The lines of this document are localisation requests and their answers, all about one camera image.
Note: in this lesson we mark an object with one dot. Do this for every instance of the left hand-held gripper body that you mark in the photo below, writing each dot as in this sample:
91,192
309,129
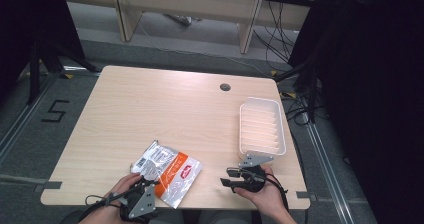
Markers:
142,202

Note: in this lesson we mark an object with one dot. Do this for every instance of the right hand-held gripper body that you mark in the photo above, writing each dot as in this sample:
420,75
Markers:
254,179

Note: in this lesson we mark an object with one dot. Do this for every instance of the silver and orange snack packet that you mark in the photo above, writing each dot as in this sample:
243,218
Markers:
168,174

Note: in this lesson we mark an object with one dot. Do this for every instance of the person's left hand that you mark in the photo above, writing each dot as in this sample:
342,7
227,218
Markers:
124,184

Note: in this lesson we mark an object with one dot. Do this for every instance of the person's right hand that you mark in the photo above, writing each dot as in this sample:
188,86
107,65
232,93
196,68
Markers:
266,199

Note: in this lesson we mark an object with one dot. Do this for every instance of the white ribbed plastic tray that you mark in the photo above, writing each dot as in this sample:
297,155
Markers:
262,127

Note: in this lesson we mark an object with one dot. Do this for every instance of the grey tape strip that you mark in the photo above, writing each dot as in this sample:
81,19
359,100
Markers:
48,186
306,195

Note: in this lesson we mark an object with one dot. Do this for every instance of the black metal stand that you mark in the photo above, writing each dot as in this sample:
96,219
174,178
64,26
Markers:
311,94
33,70

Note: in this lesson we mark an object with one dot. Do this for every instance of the black curtain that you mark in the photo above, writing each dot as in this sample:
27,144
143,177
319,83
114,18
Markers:
30,24
373,100

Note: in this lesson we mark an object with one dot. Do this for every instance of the light wooden desk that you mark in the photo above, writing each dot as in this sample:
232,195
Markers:
186,4

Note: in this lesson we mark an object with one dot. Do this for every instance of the grey floor rail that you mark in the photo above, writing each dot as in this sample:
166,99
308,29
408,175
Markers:
23,117
328,174

